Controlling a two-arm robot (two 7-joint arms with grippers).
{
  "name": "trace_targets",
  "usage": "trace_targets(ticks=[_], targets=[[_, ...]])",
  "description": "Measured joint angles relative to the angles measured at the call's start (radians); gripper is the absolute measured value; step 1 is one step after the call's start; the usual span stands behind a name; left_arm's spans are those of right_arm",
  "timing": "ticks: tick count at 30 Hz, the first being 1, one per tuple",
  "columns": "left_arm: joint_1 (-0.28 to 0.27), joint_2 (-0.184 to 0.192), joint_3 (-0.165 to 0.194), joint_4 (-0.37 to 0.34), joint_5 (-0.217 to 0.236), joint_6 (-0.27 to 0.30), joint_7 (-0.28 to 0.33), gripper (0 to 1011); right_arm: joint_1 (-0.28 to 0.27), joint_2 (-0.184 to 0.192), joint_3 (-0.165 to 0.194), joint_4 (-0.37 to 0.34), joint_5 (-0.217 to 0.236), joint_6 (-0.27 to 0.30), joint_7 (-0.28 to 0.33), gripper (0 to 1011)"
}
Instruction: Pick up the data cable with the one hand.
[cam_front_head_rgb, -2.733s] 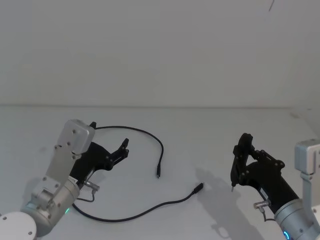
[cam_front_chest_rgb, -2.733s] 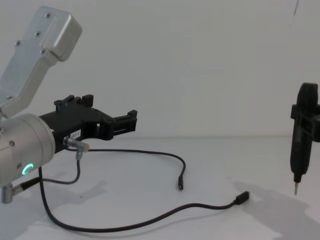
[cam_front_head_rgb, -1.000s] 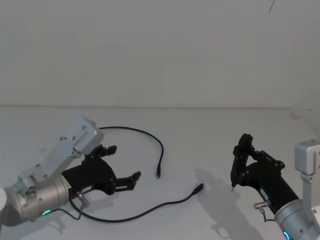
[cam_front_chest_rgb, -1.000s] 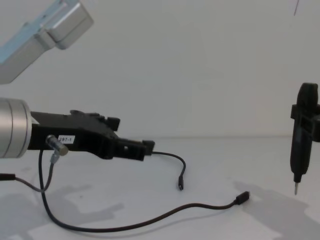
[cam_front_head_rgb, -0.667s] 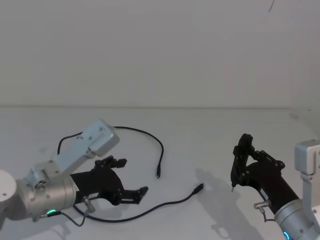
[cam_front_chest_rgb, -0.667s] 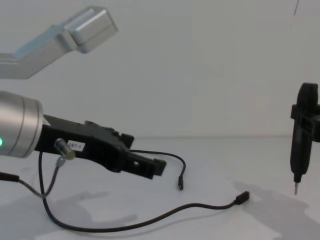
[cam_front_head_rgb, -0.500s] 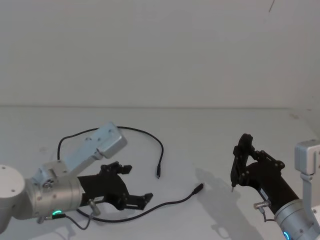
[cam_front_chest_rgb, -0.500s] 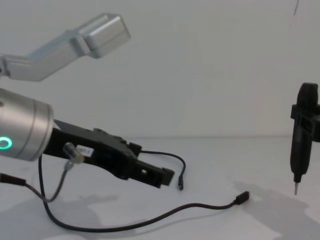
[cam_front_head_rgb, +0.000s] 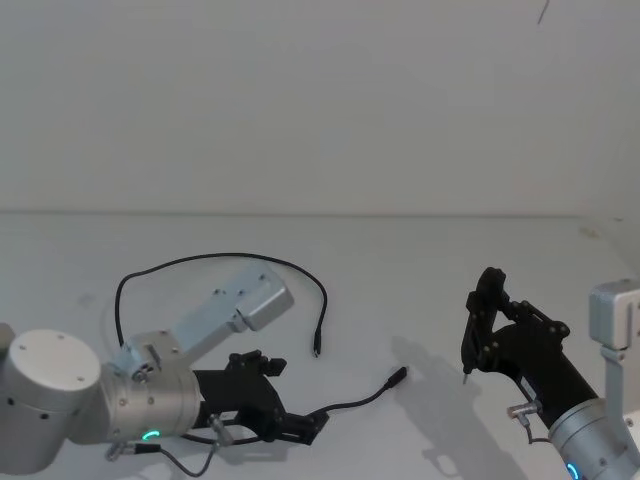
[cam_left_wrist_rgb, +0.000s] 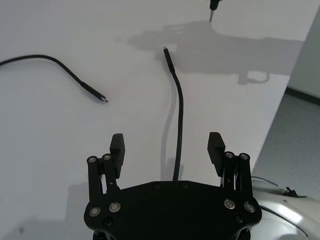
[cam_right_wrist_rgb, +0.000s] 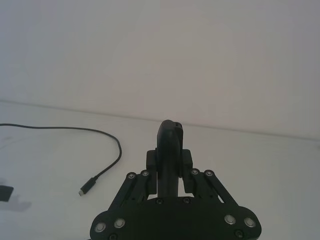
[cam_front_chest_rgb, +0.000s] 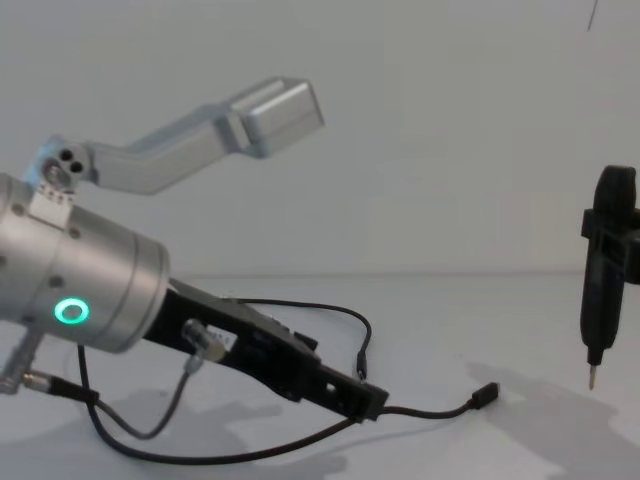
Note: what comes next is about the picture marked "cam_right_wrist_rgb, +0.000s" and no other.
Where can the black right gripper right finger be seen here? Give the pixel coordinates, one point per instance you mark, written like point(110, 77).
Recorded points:
point(187, 160)

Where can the small black plug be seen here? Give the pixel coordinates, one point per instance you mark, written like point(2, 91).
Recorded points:
point(5, 193)

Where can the white table cloth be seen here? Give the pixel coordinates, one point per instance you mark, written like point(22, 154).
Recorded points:
point(250, 170)

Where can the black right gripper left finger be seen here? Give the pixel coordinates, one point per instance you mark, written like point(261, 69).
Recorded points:
point(151, 160)

